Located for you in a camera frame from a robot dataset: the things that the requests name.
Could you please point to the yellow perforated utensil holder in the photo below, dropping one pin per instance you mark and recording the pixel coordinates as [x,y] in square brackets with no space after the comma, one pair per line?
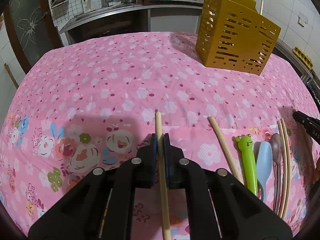
[233,35]

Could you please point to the pink floral tablecloth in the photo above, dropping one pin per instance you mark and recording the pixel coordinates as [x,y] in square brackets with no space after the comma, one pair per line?
[93,104]

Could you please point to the wall power socket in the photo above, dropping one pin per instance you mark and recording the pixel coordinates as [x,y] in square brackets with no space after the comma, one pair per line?
[302,20]

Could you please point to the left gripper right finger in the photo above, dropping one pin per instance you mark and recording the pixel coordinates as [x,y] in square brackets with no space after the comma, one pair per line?
[218,205]

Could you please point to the kitchen counter cabinet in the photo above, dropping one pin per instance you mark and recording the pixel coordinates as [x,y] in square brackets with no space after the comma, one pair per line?
[133,18]

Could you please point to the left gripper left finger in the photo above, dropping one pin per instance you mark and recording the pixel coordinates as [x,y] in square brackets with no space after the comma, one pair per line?
[101,205]

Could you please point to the yellow egg tray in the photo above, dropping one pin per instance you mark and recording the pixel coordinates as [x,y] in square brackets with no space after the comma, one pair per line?
[304,58]

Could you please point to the light blue plastic spoon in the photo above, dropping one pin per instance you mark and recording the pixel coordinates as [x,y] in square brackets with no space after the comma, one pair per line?
[264,166]

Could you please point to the thin wooden chopstick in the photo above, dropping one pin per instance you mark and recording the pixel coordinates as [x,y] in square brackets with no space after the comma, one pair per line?
[281,130]
[288,168]

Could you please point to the wooden stick by wall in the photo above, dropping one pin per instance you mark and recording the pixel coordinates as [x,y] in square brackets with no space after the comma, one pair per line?
[11,76]

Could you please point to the green frog handle utensil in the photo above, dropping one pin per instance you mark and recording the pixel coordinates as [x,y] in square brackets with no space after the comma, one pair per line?
[245,146]

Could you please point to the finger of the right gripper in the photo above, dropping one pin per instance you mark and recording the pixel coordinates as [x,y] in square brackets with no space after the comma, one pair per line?
[311,125]

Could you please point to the dark glass door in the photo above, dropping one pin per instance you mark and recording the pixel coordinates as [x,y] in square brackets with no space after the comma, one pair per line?
[30,30]

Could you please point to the metal spoon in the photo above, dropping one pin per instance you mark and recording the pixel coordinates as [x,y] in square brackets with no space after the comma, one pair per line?
[277,151]

